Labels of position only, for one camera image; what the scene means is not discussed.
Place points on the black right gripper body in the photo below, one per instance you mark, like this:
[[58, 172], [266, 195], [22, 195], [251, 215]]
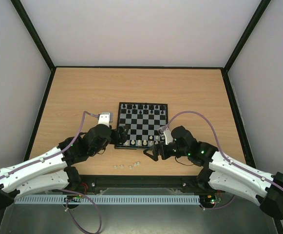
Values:
[[161, 151]]

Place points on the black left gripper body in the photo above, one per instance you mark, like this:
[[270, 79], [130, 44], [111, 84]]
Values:
[[115, 140]]

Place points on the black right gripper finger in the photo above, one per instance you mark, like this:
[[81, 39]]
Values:
[[152, 154], [155, 147]]

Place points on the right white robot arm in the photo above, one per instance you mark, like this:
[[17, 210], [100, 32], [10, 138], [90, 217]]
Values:
[[222, 172]]

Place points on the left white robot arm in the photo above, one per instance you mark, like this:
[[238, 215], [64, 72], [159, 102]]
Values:
[[54, 169]]

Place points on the black silver chess board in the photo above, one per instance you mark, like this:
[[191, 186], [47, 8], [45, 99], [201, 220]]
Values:
[[141, 126]]

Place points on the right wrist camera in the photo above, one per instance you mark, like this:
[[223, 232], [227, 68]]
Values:
[[166, 133]]

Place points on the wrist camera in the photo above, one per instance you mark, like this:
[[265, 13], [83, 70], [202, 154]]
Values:
[[105, 118], [166, 133]]

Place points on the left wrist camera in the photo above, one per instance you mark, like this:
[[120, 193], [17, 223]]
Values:
[[105, 118]]

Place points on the black front frame rail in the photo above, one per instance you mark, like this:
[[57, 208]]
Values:
[[93, 184]]

